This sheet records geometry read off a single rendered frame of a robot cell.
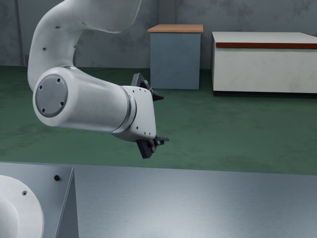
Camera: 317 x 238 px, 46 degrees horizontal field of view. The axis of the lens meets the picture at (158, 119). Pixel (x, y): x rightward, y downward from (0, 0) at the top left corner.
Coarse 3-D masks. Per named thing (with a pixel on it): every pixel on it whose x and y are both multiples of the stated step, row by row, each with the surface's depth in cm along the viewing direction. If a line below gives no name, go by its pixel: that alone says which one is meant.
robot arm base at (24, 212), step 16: (0, 176) 58; (0, 192) 57; (16, 192) 57; (32, 192) 56; (0, 208) 50; (16, 208) 55; (32, 208) 55; (0, 224) 49; (16, 224) 53; (32, 224) 54
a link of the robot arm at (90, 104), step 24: (48, 72) 53; (72, 72) 52; (48, 96) 52; (72, 96) 50; (96, 96) 54; (120, 96) 60; (48, 120) 52; (72, 120) 52; (96, 120) 56; (120, 120) 61
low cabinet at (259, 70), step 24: (216, 48) 505; (240, 48) 501; (264, 48) 498; (288, 48) 495; (312, 48) 491; (216, 72) 514; (240, 72) 511; (264, 72) 507; (288, 72) 504; (312, 72) 500; (240, 96) 523; (264, 96) 519; (288, 96) 516; (312, 96) 512
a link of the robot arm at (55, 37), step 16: (64, 0) 52; (80, 0) 48; (96, 0) 47; (112, 0) 47; (128, 0) 48; (48, 16) 53; (64, 16) 51; (80, 16) 49; (96, 16) 48; (112, 16) 48; (128, 16) 49; (48, 32) 55; (64, 32) 55; (80, 32) 58; (112, 32) 50; (32, 48) 57; (48, 48) 57; (64, 48) 59; (32, 64) 58; (48, 64) 58; (64, 64) 59; (32, 80) 59
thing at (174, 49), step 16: (160, 32) 550; (176, 32) 548; (192, 32) 543; (160, 48) 557; (176, 48) 554; (192, 48) 552; (160, 64) 564; (176, 64) 561; (192, 64) 559; (160, 80) 571; (176, 80) 568; (192, 80) 566
